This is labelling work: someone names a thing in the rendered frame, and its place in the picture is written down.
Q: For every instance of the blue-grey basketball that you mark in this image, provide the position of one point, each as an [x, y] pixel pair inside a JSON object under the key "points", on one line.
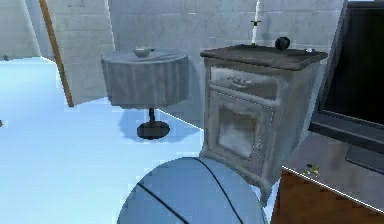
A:
{"points": [[186, 196]]}

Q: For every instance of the round table with grey cloth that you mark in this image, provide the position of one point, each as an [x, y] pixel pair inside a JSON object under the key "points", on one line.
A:
{"points": [[146, 78]]}

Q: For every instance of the weathered white cabinet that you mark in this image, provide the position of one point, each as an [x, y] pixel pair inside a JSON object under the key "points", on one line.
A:
{"points": [[253, 110]]}

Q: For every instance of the grey teapot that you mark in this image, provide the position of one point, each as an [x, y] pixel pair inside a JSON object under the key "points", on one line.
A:
{"points": [[142, 51]]}

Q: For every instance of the white candle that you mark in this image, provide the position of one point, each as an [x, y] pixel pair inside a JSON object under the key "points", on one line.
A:
{"points": [[255, 25]]}

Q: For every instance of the small black ball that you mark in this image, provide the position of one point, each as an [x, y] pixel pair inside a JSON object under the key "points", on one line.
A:
{"points": [[282, 43]]}

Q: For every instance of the small yellow keys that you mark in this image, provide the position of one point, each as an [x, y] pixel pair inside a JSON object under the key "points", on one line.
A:
{"points": [[311, 169]]}

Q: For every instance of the small white round object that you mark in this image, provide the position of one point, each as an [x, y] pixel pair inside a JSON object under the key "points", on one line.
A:
{"points": [[309, 50]]}

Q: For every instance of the brown wooden tv stand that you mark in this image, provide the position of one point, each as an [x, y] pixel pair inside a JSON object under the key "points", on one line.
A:
{"points": [[330, 190]]}

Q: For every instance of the black television set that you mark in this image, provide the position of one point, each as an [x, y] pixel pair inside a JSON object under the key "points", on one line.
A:
{"points": [[358, 76]]}

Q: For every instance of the brown wooden door frame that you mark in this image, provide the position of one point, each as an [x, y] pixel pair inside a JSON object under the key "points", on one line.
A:
{"points": [[56, 53]]}

